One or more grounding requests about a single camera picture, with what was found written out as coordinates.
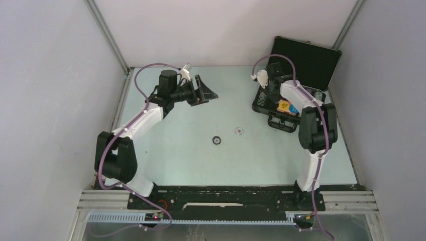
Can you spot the blue round button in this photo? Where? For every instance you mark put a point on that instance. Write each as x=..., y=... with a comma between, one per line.
x=293, y=110

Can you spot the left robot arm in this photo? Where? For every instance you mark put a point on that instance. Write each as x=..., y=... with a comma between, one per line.
x=115, y=154

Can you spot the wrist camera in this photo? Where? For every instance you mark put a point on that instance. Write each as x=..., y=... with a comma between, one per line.
x=262, y=78
x=187, y=71

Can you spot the black poker set case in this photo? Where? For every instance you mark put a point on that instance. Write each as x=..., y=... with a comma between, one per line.
x=314, y=67

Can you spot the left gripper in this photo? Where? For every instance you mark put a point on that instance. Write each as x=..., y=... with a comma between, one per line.
x=196, y=95

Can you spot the yellow round button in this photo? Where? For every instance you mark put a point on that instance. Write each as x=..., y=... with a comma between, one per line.
x=283, y=106

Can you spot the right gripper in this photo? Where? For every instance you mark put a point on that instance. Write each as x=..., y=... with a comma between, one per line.
x=274, y=99

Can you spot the green chip stack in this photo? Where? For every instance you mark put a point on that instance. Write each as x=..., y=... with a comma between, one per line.
x=319, y=96

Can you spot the red playing card deck box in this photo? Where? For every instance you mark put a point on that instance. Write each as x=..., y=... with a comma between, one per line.
x=287, y=112

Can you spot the dark blue fifty chip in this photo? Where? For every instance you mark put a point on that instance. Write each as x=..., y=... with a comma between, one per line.
x=216, y=140

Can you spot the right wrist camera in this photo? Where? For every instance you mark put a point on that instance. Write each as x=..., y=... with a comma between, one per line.
x=262, y=78

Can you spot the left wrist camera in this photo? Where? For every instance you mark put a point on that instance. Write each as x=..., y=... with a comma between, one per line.
x=187, y=71

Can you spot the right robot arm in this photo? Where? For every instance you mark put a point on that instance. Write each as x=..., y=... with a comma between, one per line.
x=318, y=122

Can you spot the light blue ten chip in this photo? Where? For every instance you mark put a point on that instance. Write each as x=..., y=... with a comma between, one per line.
x=239, y=131

